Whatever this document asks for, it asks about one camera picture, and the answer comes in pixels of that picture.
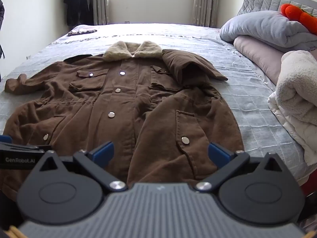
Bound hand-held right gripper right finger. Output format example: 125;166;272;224
194;142;285;192

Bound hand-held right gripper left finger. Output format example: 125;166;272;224
37;141;128;191

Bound brown coat with fleece collar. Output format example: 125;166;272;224
0;40;245;204

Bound dark hanging clothes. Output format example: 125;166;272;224
63;0;94;27

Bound bed with grey bedspread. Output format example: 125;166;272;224
0;23;312;186

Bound white quilt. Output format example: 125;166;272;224
267;92;317;166

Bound white fleece blanket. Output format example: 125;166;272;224
275;50;317;134

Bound pink pillow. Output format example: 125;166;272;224
233;35;288;86

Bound folded dark patterned cloth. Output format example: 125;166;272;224
68;29;98;36

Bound light grey pillow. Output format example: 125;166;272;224
219;11;317;52

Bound grey patterned curtain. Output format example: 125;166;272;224
191;0;221;28
91;0;111;26

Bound grey quilted headboard cushion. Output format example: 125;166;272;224
237;0;317;18

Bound orange plush toy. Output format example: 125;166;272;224
281;4;317;36

